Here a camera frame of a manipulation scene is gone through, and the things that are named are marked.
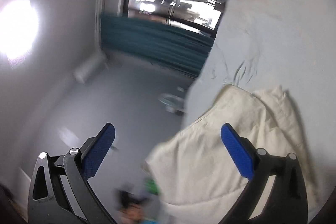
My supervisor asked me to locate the teal curtain left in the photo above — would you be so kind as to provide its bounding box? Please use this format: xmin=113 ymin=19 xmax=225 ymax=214
xmin=100 ymin=13 xmax=214 ymax=79

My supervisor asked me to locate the green plastic bag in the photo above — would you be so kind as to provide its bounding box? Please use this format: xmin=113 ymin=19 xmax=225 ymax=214
xmin=144 ymin=178 xmax=159 ymax=196

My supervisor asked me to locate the cream puffer jacket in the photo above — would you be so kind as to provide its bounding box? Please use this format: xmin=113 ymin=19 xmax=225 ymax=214
xmin=145 ymin=85 xmax=318 ymax=223

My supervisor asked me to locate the light blue bed sheet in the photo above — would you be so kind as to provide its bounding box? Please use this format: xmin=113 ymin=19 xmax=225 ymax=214
xmin=183 ymin=0 xmax=335 ymax=209

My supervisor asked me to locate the white standing fan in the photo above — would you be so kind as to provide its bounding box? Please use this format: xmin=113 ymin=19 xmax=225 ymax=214
xmin=158 ymin=93 xmax=185 ymax=115

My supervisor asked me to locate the white air conditioner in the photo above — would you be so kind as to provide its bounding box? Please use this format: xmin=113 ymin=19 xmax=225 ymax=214
xmin=73 ymin=51 xmax=108 ymax=85

